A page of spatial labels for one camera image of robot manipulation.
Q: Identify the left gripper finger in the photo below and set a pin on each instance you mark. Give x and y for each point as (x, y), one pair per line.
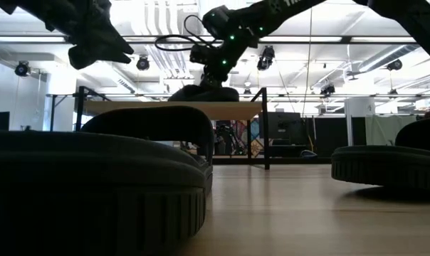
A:
(110, 44)
(90, 58)

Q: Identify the black slide sandal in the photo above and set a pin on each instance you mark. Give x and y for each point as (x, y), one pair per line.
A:
(378, 167)
(186, 95)
(76, 185)

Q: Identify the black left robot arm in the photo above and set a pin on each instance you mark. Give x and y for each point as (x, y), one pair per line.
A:
(26, 5)

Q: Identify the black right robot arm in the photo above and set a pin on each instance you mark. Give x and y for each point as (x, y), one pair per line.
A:
(414, 21)

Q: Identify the wooden shelf black metal legs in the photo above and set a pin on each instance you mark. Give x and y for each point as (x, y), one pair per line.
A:
(236, 110)

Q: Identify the black ceiling spotlight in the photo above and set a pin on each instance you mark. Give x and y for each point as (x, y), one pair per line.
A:
(327, 89)
(142, 63)
(394, 64)
(22, 69)
(266, 58)

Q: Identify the long ceiling light strip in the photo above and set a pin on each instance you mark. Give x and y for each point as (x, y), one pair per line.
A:
(26, 39)
(307, 39)
(382, 39)

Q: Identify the dark background monitor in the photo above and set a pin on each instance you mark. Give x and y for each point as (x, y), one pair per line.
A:
(284, 128)

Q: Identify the black partition panel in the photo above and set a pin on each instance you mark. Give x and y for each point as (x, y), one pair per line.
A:
(325, 135)

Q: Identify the white column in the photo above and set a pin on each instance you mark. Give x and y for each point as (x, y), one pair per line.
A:
(360, 121)

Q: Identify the grey green partition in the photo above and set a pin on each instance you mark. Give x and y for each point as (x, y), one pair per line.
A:
(382, 129)

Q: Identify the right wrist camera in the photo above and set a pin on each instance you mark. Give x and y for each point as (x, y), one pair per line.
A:
(216, 21)

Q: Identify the colourful wall artwork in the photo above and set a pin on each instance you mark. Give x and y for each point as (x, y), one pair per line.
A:
(255, 137)

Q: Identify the grey ceiling duct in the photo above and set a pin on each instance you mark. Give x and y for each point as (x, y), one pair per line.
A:
(378, 61)

